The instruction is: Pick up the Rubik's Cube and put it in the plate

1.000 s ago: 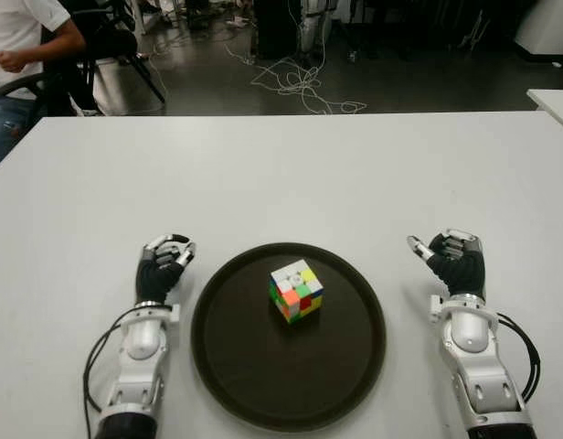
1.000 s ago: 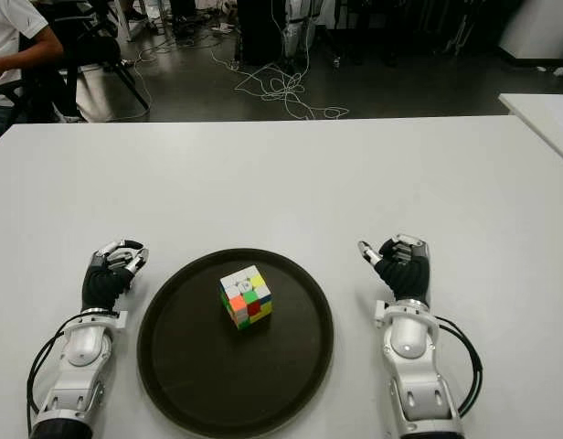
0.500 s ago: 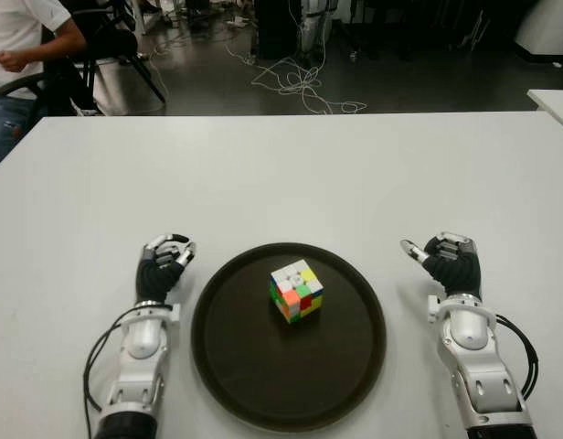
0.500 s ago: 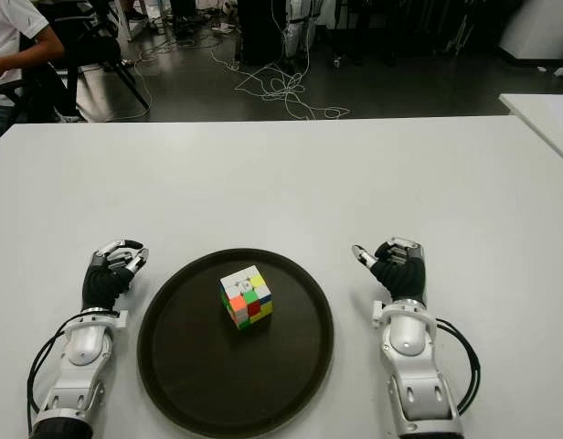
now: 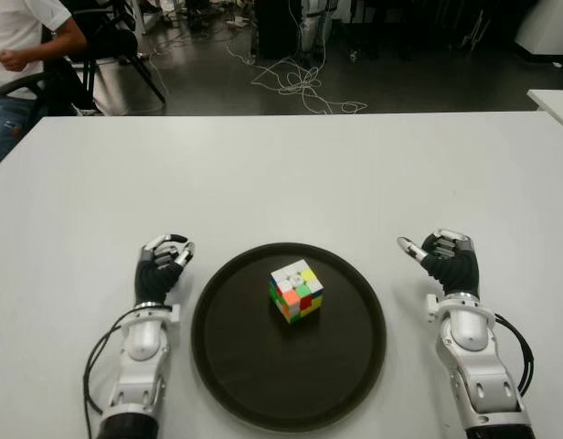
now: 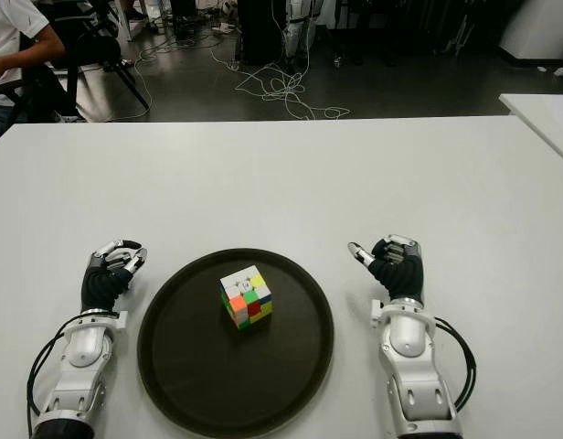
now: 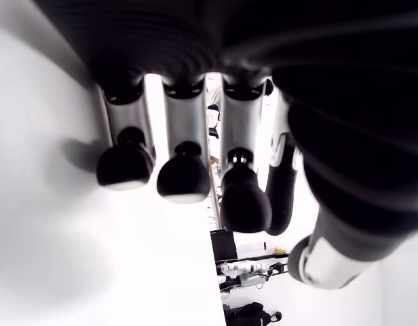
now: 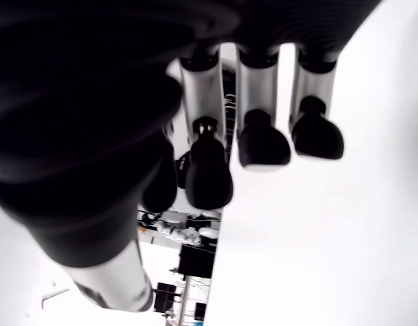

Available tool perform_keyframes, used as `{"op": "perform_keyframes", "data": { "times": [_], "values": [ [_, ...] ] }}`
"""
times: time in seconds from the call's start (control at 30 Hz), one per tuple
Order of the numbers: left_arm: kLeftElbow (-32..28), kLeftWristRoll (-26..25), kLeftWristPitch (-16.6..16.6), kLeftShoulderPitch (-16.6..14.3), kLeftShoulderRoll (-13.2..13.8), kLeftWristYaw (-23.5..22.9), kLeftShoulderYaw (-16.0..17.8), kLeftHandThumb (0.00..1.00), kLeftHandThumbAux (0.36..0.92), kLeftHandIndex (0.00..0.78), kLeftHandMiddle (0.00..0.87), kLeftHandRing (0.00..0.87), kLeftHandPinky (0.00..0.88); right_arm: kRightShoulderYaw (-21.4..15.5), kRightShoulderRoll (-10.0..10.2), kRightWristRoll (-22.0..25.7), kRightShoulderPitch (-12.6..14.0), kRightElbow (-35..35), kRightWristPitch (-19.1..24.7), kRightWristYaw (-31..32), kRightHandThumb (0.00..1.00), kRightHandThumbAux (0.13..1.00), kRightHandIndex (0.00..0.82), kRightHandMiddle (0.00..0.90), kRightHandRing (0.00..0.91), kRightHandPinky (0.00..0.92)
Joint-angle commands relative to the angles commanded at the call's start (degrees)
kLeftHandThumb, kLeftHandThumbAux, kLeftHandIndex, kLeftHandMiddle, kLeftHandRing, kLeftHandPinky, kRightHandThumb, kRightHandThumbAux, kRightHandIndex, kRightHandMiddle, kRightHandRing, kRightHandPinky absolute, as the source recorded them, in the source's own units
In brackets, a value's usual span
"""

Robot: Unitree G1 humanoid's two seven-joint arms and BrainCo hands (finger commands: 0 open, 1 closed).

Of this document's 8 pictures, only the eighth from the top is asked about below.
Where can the black box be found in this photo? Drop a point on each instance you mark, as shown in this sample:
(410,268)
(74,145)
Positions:
(195,261)

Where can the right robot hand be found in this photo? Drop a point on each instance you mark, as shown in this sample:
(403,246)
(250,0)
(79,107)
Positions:
(76,119)

